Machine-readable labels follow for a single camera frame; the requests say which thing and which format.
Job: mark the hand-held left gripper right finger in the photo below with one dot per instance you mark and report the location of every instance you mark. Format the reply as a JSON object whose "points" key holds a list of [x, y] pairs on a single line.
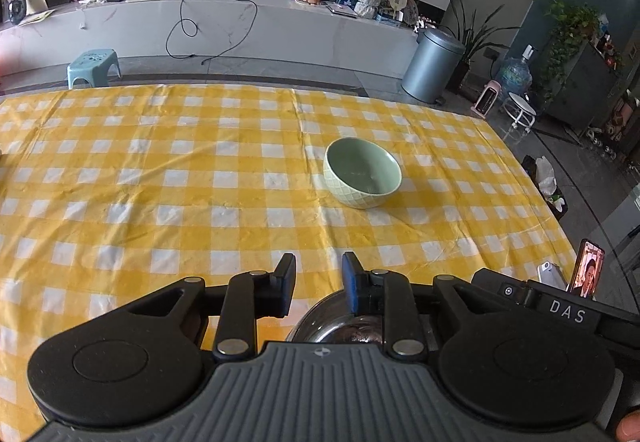
{"points": [[351, 287]]}

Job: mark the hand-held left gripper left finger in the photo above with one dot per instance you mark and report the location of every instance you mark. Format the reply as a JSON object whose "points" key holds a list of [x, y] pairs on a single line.
{"points": [[286, 284]]}

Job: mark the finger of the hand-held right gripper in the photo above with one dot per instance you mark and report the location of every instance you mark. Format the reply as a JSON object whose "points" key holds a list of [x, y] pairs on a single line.
{"points": [[550, 302]]}

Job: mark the orange steel bowl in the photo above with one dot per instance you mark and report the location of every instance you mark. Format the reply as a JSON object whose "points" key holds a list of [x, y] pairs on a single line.
{"points": [[340, 328]]}

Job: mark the green ceramic bowl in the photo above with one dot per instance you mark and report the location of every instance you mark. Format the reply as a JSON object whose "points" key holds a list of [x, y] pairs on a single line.
{"points": [[360, 171]]}

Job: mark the person's right hand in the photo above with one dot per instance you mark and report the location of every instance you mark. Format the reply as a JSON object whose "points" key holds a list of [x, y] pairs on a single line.
{"points": [[630, 429]]}

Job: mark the white small device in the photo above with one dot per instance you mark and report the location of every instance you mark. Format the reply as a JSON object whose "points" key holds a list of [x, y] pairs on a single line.
{"points": [[550, 274]]}

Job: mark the smartphone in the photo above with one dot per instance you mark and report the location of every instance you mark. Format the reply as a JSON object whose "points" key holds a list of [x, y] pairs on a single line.
{"points": [[590, 269]]}

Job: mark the white plastic bag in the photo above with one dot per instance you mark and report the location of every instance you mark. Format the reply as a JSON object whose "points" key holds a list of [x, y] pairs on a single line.
{"points": [[546, 177]]}

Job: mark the yellow checkered tablecloth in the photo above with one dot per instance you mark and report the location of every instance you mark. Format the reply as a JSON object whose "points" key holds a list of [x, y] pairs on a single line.
{"points": [[175, 171]]}

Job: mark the white round stool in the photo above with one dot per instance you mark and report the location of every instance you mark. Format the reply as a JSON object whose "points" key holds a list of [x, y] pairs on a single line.
{"points": [[520, 109]]}

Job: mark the pink small heater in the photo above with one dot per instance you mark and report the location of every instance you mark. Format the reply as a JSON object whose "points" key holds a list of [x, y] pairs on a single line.
{"points": [[486, 99]]}

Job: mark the dark grey cabinet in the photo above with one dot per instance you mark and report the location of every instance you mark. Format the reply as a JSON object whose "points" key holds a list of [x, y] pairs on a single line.
{"points": [[590, 91]]}

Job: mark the blue water bottle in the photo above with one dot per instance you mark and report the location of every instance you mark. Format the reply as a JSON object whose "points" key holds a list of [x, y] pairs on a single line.
{"points": [[517, 76]]}

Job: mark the grey trash can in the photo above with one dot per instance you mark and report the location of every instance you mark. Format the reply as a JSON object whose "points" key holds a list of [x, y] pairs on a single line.
{"points": [[430, 66]]}

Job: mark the white marble console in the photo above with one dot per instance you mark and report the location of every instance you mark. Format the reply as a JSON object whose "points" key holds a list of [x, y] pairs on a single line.
{"points": [[280, 36]]}

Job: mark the climbing vine plant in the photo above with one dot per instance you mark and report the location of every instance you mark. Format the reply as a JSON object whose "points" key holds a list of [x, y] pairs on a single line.
{"points": [[570, 36]]}

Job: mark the potted long-leaf plant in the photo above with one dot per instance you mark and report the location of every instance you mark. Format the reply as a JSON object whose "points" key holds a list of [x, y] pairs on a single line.
{"points": [[475, 41]]}

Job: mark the silver laptop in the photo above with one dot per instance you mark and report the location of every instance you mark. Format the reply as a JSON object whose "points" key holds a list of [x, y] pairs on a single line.
{"points": [[342, 10]]}

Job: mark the white knitted pot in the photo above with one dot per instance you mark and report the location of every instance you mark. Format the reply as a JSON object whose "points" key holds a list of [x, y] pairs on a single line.
{"points": [[369, 4]]}

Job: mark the turquoise plastic stool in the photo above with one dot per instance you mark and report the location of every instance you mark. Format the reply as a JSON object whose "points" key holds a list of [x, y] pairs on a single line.
{"points": [[92, 59]]}

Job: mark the beige paper envelope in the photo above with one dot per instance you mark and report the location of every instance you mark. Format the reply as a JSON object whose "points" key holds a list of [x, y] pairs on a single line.
{"points": [[37, 16]]}

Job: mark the blue glass vase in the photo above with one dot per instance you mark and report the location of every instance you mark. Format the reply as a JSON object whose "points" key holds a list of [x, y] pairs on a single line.
{"points": [[17, 9]]}

